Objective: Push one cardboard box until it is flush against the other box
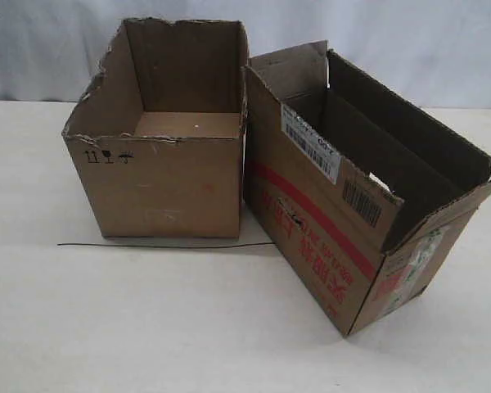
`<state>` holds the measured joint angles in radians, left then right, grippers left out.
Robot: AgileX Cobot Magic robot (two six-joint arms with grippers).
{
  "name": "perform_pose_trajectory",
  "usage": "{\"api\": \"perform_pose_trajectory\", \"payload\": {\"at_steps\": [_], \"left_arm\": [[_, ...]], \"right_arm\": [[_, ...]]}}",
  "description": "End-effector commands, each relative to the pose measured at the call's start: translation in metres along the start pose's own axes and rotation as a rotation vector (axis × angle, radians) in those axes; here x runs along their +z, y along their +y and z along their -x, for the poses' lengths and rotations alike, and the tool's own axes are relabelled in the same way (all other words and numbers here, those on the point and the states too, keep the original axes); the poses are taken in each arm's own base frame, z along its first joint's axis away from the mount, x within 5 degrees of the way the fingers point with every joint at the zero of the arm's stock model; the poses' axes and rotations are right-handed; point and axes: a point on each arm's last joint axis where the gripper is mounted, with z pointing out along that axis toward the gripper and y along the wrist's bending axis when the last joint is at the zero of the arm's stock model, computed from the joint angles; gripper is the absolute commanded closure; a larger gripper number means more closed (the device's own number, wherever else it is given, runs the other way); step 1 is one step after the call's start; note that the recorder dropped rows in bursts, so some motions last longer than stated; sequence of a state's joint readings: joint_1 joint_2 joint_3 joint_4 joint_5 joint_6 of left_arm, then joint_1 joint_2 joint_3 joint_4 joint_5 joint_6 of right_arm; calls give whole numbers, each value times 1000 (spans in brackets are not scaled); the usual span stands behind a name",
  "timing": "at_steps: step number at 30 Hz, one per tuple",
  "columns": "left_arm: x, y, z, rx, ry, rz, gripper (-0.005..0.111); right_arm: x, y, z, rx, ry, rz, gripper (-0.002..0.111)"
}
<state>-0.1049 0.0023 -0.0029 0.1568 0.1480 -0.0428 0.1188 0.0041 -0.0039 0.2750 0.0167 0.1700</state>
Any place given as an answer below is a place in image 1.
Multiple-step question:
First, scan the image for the white curtain backdrop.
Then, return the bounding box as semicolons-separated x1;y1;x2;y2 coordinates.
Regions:
0;0;491;155

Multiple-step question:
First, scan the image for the torn open cardboard box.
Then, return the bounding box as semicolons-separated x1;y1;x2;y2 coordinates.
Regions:
62;17;249;238

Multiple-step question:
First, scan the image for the cardboard box with red print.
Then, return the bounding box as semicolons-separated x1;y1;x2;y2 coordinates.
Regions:
244;41;491;336

